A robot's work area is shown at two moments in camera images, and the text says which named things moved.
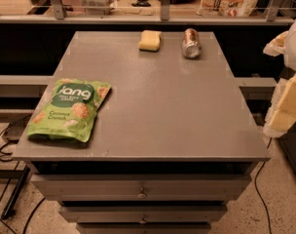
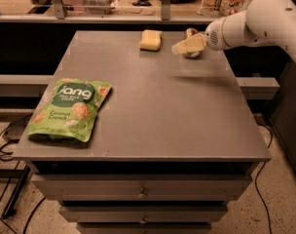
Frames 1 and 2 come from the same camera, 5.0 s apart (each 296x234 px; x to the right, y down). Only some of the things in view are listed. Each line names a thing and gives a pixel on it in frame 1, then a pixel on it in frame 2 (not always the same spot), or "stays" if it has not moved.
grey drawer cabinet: x=173 y=146 stays
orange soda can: x=191 y=44 stays
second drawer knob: x=143 y=221 stays
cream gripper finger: x=286 y=106 to x=213 y=38
